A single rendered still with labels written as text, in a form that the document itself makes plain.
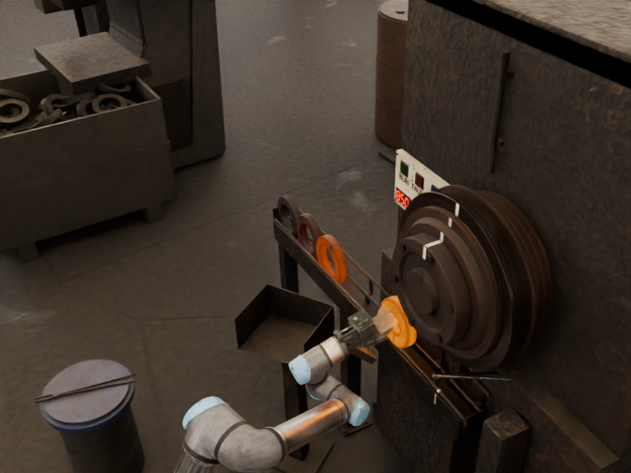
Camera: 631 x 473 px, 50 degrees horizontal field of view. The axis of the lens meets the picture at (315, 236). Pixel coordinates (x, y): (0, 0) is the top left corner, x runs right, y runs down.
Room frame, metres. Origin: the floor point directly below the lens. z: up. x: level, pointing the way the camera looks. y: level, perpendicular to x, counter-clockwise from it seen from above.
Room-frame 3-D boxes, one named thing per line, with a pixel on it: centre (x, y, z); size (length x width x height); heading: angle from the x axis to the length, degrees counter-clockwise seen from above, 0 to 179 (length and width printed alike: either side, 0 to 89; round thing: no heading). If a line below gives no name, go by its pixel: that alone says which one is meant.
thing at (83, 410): (1.66, 0.82, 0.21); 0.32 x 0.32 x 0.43
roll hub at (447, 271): (1.32, -0.28, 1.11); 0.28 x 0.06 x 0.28; 26
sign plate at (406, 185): (1.72, -0.32, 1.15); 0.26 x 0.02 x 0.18; 26
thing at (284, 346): (1.71, 0.11, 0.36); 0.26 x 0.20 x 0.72; 61
